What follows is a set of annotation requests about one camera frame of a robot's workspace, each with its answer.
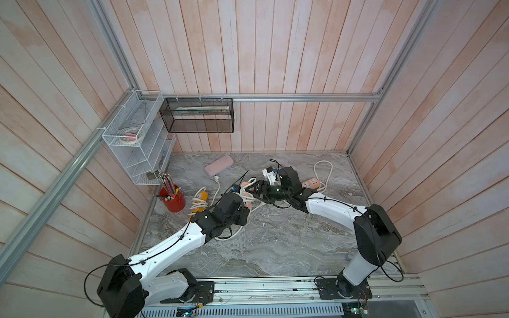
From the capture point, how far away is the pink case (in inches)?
43.2

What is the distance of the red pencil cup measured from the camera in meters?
0.89

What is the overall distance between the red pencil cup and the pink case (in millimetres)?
221
